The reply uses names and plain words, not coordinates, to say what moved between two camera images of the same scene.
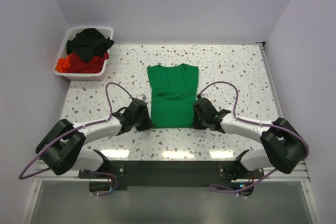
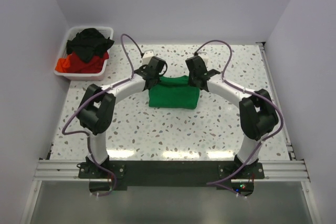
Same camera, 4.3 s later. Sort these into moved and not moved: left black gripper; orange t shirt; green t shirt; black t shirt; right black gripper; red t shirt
Moved: right black gripper; left black gripper; green t shirt
Not moved: black t shirt; orange t shirt; red t shirt
